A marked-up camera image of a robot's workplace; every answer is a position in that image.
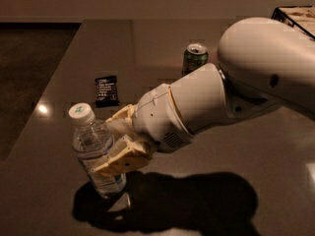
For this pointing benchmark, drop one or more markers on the green soda can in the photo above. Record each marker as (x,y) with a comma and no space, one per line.
(195,56)

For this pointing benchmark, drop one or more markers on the black snack bar wrapper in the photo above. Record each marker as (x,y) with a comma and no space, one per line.
(106,91)

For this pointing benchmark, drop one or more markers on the clear plastic water bottle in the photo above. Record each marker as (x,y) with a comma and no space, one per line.
(92,140)

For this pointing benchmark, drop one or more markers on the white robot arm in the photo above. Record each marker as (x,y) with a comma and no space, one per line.
(262,64)

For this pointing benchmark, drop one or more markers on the black wire basket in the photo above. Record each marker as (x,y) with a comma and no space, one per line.
(298,17)

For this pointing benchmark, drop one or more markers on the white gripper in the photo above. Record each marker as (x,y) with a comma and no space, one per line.
(157,117)

